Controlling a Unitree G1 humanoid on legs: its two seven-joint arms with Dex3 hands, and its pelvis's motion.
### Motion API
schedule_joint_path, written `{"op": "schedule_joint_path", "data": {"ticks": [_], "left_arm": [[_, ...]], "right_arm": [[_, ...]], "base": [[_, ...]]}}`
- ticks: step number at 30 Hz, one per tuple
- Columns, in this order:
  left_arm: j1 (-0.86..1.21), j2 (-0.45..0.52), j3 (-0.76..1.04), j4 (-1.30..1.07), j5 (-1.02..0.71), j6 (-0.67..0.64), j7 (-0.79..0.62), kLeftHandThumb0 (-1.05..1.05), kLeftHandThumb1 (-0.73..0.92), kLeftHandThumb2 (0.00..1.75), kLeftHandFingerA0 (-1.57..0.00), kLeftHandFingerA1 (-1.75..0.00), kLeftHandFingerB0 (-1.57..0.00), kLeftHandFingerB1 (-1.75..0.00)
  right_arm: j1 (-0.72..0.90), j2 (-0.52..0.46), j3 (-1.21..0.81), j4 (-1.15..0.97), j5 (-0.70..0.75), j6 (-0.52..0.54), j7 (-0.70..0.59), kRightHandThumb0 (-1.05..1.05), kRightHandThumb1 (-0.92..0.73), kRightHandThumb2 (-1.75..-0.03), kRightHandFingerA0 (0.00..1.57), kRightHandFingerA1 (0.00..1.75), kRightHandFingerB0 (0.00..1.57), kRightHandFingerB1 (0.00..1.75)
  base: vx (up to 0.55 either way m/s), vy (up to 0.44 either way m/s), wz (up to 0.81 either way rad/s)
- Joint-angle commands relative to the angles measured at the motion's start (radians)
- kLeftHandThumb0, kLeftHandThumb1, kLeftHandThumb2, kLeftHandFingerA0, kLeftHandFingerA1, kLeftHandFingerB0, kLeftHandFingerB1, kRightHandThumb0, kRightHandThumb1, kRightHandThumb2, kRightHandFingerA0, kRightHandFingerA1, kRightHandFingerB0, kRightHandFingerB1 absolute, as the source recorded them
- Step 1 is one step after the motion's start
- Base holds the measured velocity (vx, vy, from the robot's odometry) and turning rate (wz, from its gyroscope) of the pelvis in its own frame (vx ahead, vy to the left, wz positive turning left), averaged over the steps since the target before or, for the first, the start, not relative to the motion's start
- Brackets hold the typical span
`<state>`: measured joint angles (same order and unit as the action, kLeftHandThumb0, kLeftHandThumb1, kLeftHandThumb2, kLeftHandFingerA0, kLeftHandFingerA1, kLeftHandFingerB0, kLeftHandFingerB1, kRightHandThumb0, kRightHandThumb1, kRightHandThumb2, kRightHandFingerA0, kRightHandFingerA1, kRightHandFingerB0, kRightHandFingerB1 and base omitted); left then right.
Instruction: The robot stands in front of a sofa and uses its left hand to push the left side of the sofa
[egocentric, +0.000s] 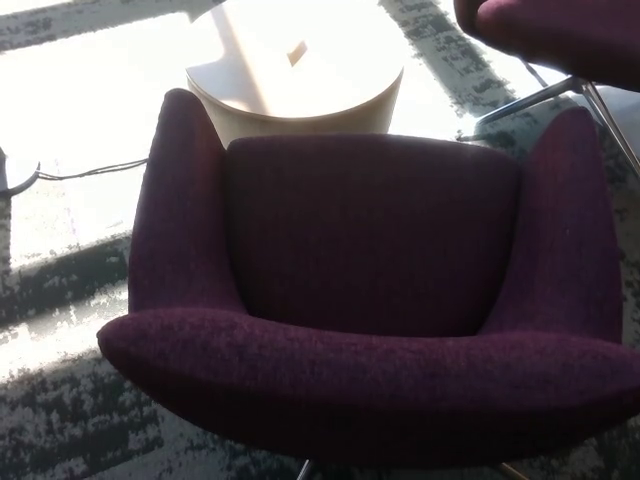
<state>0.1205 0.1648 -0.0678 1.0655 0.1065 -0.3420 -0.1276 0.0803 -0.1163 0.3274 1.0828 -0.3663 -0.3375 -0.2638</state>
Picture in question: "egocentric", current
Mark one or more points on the round light wooden side table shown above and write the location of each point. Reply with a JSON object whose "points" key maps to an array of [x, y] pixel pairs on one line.
{"points": [[300, 95]]}

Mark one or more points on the purple upholstered armchair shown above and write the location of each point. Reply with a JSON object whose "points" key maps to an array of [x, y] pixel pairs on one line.
{"points": [[210, 360]]}

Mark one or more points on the purple chair with chrome legs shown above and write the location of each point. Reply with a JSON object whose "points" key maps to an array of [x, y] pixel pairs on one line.
{"points": [[560, 35]]}

